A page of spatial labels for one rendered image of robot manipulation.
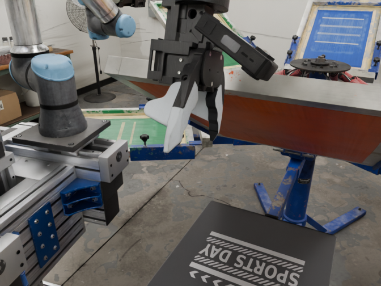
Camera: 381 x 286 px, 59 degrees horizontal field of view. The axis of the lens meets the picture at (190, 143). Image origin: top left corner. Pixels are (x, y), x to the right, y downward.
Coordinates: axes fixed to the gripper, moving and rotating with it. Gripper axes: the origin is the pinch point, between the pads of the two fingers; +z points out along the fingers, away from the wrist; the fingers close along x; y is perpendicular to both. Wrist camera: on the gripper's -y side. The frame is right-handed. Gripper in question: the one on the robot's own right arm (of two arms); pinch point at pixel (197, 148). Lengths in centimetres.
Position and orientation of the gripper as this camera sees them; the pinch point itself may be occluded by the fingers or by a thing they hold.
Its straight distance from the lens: 47.4
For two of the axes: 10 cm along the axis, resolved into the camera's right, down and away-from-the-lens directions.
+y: -9.0, -1.9, 4.0
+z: -1.3, 9.8, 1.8
